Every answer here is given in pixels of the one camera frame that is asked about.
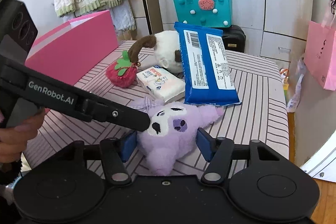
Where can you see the striped tablecloth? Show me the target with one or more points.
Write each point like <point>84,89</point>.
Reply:
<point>257,121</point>

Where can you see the purple plush toy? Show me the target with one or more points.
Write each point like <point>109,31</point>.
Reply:
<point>170,145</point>

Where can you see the white fleece pants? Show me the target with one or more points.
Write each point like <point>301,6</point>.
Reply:
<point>123,16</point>

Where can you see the red strawberry plush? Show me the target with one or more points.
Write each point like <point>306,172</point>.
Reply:
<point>122,74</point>

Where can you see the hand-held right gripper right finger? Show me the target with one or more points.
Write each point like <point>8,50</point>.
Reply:
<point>204,144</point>

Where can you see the pink paper bag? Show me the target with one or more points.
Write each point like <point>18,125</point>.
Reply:
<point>319,56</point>

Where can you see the yellow drink bottle pack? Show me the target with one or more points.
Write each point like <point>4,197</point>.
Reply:
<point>284,75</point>

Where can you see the person's left hand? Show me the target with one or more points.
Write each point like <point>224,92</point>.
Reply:
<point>13,142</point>

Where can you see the white tissue pack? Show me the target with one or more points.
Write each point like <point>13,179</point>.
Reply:
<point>162,85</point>

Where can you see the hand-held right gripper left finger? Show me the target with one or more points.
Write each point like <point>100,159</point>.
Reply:
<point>128,146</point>

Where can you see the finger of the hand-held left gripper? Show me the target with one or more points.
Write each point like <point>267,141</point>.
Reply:
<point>123,116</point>

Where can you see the black suitcase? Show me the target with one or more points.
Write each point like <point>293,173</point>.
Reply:
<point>236,39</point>

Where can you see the clear plastic bag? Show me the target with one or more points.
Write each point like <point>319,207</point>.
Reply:
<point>296,87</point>

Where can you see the blue wet wipes pack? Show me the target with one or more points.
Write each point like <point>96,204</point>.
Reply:
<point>207,66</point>

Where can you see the white brown dog plush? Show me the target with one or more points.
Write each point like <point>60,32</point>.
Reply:
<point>165,48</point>

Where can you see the pink cardboard box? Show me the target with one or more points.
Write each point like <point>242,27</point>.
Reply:
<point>76,48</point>

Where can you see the white door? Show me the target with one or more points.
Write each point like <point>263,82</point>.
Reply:
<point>325,161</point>

